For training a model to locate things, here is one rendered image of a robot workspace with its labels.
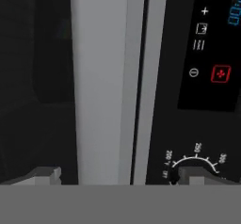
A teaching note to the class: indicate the black oven door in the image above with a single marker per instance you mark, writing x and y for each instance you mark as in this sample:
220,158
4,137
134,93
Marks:
34,77

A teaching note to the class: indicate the black oven with control panel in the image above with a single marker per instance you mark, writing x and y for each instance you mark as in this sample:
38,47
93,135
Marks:
188,121

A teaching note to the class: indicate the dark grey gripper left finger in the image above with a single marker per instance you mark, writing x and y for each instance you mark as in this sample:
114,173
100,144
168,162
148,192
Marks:
40,176

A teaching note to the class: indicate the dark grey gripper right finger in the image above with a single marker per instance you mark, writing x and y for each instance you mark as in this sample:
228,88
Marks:
200,175

